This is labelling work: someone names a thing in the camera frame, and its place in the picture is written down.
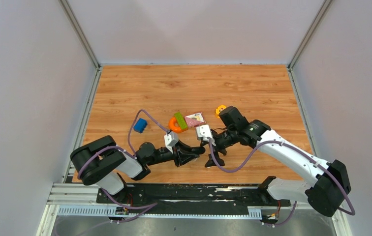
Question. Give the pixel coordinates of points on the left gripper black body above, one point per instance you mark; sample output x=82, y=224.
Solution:
x=177, y=153

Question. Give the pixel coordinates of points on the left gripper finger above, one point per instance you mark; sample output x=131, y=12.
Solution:
x=180, y=161
x=188, y=150

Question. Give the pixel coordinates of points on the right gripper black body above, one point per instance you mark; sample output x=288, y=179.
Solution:
x=226, y=139

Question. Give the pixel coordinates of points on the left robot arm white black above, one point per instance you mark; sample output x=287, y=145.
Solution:
x=101, y=161

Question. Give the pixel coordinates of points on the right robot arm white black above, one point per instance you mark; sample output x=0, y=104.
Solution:
x=324, y=186

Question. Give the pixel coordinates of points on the green toy block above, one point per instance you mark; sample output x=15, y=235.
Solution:
x=179, y=123

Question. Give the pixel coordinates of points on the pink patterned card box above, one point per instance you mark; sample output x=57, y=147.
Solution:
x=194, y=120

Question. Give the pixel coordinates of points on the yellow traffic light toy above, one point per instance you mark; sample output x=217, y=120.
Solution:
x=219, y=109

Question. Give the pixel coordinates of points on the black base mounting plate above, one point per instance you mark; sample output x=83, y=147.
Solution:
x=197, y=198

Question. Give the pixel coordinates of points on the blue toy block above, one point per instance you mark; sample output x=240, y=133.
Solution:
x=140, y=125

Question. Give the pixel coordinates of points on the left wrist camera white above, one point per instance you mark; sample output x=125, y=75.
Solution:
x=171, y=139

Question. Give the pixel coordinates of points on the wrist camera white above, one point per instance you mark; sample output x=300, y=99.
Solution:
x=171, y=139
x=204, y=135

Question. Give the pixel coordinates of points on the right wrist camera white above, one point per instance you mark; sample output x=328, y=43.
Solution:
x=204, y=135

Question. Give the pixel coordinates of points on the orange ring toy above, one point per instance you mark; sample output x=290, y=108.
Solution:
x=171, y=126

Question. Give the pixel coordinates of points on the white slotted cable duct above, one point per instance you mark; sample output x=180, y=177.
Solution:
x=115, y=211

